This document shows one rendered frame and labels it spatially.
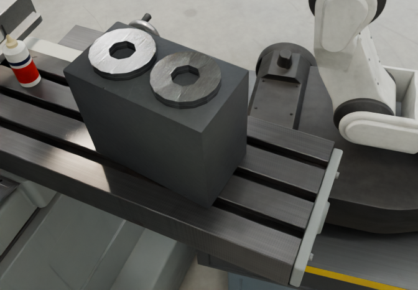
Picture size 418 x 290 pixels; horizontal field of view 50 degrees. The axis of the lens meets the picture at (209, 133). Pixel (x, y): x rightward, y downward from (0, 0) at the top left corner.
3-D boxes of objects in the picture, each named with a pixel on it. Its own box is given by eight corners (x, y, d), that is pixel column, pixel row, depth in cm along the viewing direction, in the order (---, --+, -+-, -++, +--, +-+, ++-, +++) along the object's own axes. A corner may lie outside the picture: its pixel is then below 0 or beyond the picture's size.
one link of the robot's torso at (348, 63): (397, 94, 120) (387, -78, 87) (395, 152, 108) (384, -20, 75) (338, 96, 127) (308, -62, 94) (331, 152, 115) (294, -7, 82)
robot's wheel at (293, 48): (313, 90, 154) (322, 45, 138) (311, 101, 151) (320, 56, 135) (256, 81, 158) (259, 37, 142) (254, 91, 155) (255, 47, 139)
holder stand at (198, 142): (139, 104, 80) (115, 12, 64) (247, 152, 72) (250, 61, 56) (95, 152, 74) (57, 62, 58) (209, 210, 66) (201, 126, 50)
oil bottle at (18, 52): (28, 71, 86) (5, 25, 78) (45, 76, 85) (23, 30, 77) (15, 84, 84) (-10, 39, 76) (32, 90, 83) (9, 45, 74)
